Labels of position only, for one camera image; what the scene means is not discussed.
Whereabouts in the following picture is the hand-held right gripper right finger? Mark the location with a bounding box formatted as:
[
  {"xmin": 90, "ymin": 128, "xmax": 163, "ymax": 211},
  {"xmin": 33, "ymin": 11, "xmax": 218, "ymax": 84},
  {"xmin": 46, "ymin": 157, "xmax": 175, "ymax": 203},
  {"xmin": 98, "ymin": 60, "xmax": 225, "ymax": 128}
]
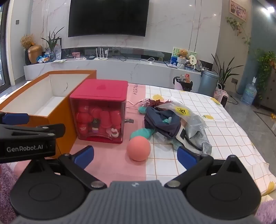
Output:
[{"xmin": 164, "ymin": 146, "xmax": 248, "ymax": 190}]

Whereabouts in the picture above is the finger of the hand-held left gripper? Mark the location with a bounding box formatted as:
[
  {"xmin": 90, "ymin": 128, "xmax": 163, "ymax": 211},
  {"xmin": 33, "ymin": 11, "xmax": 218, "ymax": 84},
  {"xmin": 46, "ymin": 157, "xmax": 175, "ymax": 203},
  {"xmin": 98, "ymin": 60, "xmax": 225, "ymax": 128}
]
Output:
[
  {"xmin": 0, "ymin": 113, "xmax": 30, "ymax": 125},
  {"xmin": 0, "ymin": 123, "xmax": 66, "ymax": 140}
]

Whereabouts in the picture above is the red transparent box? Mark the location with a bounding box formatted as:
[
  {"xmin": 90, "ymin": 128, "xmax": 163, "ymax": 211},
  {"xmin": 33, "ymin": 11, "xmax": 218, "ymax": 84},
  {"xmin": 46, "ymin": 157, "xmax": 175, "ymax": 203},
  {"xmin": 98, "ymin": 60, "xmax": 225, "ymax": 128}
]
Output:
[{"xmin": 69, "ymin": 79, "xmax": 134, "ymax": 144}]

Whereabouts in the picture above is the grey plastic bag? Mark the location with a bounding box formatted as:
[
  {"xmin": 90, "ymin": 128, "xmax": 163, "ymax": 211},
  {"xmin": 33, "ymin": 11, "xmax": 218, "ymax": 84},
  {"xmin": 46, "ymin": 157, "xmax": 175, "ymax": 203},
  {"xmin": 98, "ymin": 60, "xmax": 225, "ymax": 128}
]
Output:
[{"xmin": 179, "ymin": 123, "xmax": 213, "ymax": 155}]

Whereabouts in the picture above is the bushy green plant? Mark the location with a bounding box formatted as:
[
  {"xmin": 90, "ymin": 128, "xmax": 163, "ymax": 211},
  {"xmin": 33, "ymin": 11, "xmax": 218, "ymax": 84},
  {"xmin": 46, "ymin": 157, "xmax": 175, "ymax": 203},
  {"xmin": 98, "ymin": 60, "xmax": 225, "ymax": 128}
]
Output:
[{"xmin": 248, "ymin": 48, "xmax": 276, "ymax": 99}]

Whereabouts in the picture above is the pink bin black liner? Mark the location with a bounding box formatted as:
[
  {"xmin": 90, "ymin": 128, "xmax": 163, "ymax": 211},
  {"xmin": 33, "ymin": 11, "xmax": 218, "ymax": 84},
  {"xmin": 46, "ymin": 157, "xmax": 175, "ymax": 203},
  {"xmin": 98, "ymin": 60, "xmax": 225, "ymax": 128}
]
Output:
[{"xmin": 173, "ymin": 74, "xmax": 193, "ymax": 92}]

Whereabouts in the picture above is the blue water jug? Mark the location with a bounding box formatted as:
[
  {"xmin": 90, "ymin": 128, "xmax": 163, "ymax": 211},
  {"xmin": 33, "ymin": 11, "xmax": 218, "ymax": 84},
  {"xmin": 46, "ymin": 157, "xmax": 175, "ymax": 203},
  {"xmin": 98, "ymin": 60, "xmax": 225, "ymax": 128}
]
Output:
[{"xmin": 241, "ymin": 76, "xmax": 258, "ymax": 106}]

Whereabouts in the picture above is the clear plastic bag yellow label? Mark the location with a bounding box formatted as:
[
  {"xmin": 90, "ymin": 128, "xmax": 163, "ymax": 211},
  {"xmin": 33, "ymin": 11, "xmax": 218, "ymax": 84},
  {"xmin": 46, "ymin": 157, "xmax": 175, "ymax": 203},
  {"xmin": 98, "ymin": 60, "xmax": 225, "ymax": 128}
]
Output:
[{"xmin": 155, "ymin": 97, "xmax": 208, "ymax": 131}]

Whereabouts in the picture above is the pink flat box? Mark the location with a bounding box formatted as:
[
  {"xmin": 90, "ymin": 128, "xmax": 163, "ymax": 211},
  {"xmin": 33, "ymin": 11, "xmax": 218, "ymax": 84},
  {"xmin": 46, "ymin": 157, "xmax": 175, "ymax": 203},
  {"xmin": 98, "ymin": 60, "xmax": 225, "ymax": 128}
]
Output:
[{"xmin": 6, "ymin": 83, "xmax": 179, "ymax": 182}]

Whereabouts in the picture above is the white marble console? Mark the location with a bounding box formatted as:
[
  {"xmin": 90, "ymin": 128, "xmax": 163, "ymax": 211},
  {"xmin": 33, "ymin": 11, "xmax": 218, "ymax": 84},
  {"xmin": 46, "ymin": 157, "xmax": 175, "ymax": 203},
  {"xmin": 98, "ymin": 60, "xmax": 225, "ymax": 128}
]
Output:
[{"xmin": 23, "ymin": 58, "xmax": 202, "ymax": 90}]

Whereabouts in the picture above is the pink ball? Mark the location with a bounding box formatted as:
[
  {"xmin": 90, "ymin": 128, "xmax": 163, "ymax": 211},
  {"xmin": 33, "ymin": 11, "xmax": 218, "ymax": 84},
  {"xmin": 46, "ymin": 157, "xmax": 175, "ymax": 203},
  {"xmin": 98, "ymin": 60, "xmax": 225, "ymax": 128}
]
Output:
[{"xmin": 126, "ymin": 138, "xmax": 151, "ymax": 161}]

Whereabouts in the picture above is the hanging vine plant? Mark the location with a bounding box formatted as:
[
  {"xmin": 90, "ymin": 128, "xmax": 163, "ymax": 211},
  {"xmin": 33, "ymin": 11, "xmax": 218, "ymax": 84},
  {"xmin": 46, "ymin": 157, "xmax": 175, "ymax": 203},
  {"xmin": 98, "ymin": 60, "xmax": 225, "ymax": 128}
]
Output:
[{"xmin": 226, "ymin": 17, "xmax": 252, "ymax": 51}]

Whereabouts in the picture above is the purple fluffy garment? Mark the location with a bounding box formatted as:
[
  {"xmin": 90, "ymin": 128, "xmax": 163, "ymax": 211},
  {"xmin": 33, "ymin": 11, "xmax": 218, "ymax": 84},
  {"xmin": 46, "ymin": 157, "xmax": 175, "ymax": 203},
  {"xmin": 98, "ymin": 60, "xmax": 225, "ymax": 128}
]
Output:
[{"xmin": 0, "ymin": 165, "xmax": 276, "ymax": 224}]

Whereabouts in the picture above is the grey trash can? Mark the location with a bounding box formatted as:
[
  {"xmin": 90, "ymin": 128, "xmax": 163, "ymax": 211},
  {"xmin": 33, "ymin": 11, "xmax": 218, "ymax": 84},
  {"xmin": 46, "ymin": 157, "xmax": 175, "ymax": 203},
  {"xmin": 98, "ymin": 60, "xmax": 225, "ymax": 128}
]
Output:
[{"xmin": 198, "ymin": 69, "xmax": 219, "ymax": 97}]

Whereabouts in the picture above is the white router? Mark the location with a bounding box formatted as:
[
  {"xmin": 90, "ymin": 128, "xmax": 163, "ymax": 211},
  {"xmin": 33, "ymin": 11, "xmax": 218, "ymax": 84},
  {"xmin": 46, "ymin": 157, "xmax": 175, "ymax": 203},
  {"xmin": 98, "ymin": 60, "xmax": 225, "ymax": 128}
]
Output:
[{"xmin": 95, "ymin": 48, "xmax": 109, "ymax": 60}]

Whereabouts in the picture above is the black wall television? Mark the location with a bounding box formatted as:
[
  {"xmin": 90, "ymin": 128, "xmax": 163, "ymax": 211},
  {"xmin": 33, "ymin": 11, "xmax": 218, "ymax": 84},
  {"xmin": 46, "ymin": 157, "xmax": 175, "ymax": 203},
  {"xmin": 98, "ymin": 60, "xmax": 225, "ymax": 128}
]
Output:
[{"xmin": 68, "ymin": 0, "xmax": 150, "ymax": 38}]

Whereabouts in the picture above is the green poster card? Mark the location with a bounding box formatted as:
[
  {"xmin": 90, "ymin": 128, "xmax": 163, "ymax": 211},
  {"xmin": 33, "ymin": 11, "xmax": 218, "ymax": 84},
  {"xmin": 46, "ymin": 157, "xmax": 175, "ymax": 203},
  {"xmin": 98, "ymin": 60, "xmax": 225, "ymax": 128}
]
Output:
[{"xmin": 171, "ymin": 47, "xmax": 198, "ymax": 65}]

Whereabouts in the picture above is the navy cloth bag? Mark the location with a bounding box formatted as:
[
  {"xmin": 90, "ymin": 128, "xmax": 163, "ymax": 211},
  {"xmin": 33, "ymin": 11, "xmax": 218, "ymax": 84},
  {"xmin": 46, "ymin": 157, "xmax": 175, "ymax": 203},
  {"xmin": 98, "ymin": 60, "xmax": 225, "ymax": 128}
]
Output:
[{"xmin": 144, "ymin": 106, "xmax": 188, "ymax": 149}]

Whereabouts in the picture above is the tall leaf floor plant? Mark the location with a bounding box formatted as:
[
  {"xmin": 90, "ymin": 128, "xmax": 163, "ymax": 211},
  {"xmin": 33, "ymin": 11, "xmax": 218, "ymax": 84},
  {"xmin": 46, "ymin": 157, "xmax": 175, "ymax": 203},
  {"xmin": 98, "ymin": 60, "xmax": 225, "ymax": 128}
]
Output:
[{"xmin": 211, "ymin": 54, "xmax": 238, "ymax": 91}]

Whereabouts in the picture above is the gold vase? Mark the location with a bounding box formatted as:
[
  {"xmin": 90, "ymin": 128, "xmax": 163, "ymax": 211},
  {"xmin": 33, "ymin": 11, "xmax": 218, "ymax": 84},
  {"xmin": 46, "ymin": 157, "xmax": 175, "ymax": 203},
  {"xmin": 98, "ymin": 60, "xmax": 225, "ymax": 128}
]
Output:
[{"xmin": 28, "ymin": 45, "xmax": 43, "ymax": 64}]

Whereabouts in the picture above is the maroon cloth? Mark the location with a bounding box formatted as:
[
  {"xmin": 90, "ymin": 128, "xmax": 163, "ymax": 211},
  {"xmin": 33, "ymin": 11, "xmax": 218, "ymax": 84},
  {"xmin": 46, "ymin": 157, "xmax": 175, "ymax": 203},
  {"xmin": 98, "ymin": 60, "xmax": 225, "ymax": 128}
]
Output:
[{"xmin": 148, "ymin": 98, "xmax": 171, "ymax": 107}]

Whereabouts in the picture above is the clear plastic bottle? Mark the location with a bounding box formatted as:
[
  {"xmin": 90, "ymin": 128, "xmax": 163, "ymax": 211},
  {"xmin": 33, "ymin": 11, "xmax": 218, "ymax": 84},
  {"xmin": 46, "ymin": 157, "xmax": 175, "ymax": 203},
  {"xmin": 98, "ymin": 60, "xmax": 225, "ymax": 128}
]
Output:
[{"xmin": 54, "ymin": 43, "xmax": 62, "ymax": 60}]

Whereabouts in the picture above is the green leafy potted plant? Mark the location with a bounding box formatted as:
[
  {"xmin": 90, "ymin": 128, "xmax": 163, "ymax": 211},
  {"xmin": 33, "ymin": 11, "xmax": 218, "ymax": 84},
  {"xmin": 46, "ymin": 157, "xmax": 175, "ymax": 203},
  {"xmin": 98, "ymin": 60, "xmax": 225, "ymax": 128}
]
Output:
[{"xmin": 41, "ymin": 27, "xmax": 65, "ymax": 59}]

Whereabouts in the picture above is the framed wall picture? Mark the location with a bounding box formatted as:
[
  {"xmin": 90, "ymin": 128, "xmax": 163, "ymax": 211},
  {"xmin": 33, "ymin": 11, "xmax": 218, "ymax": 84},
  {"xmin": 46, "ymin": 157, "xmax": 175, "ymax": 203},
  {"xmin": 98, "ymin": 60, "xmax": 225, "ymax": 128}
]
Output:
[{"xmin": 229, "ymin": 0, "xmax": 247, "ymax": 22}]

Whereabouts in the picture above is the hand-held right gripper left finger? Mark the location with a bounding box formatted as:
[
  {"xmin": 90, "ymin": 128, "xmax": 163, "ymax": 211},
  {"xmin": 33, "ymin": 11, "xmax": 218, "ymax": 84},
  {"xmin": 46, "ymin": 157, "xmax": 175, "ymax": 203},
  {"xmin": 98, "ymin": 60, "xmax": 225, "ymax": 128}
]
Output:
[{"xmin": 30, "ymin": 146, "xmax": 107, "ymax": 190}]

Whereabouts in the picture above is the dried flower bunch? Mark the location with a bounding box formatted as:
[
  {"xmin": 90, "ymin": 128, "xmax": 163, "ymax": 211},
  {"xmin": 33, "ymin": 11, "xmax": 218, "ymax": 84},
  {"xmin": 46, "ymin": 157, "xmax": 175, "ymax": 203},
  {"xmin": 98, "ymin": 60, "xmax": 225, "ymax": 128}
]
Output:
[{"xmin": 20, "ymin": 34, "xmax": 35, "ymax": 49}]

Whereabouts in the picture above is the blue snack packet pile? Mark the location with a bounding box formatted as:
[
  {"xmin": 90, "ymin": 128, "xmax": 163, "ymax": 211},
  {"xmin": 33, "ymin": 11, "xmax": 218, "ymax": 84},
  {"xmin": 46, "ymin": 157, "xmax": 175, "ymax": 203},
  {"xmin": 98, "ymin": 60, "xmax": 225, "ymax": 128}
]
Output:
[{"xmin": 37, "ymin": 54, "xmax": 52, "ymax": 63}]

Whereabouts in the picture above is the grey drawer cabinet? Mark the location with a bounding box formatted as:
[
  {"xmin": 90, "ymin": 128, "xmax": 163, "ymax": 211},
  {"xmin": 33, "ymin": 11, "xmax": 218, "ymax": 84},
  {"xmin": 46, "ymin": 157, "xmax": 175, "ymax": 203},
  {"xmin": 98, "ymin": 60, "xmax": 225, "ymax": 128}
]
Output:
[{"xmin": 257, "ymin": 69, "xmax": 276, "ymax": 113}]

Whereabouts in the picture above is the pink heater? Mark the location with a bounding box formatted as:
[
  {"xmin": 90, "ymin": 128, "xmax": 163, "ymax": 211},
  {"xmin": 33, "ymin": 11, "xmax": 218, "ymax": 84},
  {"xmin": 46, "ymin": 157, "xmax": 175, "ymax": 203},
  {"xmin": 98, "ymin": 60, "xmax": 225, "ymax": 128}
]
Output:
[{"xmin": 220, "ymin": 90, "xmax": 229, "ymax": 108}]

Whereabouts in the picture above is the orange cardboard box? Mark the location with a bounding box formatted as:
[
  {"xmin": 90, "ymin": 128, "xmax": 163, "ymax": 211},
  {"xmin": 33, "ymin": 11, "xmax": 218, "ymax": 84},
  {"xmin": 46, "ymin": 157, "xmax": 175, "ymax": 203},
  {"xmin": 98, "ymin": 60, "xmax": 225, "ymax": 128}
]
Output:
[{"xmin": 0, "ymin": 69, "xmax": 97, "ymax": 159}]

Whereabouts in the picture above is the woven basket bag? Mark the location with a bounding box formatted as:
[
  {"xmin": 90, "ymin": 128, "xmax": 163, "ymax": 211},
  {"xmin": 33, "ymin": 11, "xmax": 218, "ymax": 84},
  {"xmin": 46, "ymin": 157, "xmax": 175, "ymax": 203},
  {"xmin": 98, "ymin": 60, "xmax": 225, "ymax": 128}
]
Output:
[{"xmin": 213, "ymin": 84, "xmax": 223, "ymax": 100}]

